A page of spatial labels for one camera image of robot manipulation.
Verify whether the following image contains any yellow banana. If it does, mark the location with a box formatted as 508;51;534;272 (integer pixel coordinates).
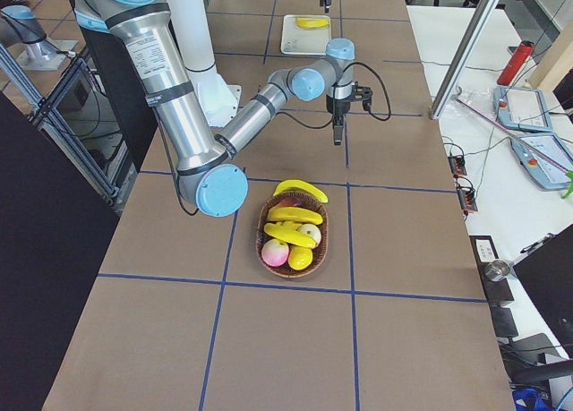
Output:
273;179;329;203

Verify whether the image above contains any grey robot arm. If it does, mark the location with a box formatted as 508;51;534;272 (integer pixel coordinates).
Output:
75;0;355;217

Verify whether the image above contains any brown wicker basket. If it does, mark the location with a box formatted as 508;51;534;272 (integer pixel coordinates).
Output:
255;191;329;278

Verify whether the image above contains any yellow banana basket centre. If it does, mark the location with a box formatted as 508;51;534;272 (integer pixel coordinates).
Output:
267;207;324;225

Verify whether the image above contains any yellow banana basket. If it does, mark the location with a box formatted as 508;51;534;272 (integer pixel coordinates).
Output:
267;207;324;225
263;223;318;249

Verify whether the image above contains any yellow banana basket right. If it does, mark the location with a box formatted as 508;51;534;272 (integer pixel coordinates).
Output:
263;223;318;249

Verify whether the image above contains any white bear print tray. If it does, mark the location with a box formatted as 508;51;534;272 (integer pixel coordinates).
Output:
280;14;331;56

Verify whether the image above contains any dark red mango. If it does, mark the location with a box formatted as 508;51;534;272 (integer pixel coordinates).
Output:
276;197;303;208

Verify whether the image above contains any pale yellow apple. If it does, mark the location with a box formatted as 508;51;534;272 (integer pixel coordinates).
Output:
298;224;322;244

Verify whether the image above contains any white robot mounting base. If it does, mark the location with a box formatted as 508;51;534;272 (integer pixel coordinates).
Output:
195;73;242;127

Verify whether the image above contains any yellow lemon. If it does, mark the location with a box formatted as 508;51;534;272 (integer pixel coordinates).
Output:
287;245;313;271

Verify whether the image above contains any pink peach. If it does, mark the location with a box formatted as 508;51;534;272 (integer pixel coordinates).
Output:
261;238;290;267

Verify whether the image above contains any far teach pendant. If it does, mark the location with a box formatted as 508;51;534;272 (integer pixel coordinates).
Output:
493;85;553;133

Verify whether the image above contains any teach pendant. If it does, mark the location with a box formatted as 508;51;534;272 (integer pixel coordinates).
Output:
493;85;553;133
511;133;572;195

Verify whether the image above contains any red bottle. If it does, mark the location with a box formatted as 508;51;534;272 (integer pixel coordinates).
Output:
497;40;535;86

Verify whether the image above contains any near teach pendant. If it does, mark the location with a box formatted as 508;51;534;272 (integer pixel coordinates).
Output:
511;133;572;195

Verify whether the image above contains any metal cup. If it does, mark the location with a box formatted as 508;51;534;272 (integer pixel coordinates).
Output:
483;259;514;282

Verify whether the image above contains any metal rod with green tip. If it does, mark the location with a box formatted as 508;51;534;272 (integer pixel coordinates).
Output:
455;95;572;199

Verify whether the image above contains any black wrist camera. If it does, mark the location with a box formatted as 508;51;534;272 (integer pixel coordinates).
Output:
353;82;372;113

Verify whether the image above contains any aluminium frame post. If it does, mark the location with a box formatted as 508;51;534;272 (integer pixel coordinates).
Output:
430;0;500;120

